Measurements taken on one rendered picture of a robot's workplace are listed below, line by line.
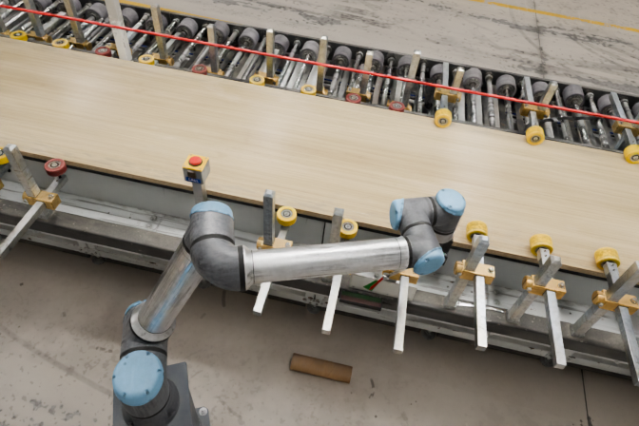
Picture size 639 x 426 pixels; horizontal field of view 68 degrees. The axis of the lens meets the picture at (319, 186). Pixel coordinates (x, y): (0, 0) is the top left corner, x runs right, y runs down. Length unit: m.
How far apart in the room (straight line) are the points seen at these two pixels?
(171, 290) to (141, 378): 0.31
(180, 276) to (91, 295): 1.52
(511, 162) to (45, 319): 2.47
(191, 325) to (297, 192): 1.05
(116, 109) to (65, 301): 1.09
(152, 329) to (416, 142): 1.42
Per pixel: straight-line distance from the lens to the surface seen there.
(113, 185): 2.35
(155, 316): 1.63
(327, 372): 2.50
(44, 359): 2.82
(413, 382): 2.64
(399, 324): 1.76
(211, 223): 1.28
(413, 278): 1.87
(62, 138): 2.41
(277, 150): 2.18
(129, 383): 1.68
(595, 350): 2.26
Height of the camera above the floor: 2.38
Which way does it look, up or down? 47 degrees down
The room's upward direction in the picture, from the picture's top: 7 degrees clockwise
